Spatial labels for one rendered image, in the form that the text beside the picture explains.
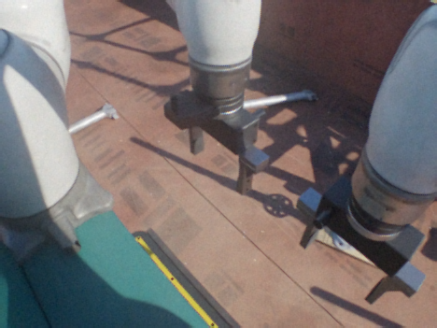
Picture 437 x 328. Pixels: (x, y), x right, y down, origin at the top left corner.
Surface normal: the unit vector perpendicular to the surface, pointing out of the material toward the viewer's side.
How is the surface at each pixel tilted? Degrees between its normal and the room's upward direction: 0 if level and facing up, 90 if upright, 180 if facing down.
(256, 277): 0
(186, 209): 0
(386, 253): 90
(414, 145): 91
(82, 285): 0
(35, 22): 76
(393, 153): 95
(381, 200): 90
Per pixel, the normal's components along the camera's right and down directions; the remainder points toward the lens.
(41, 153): 0.87, 0.34
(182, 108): 0.00, -0.68
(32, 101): 0.93, 0.07
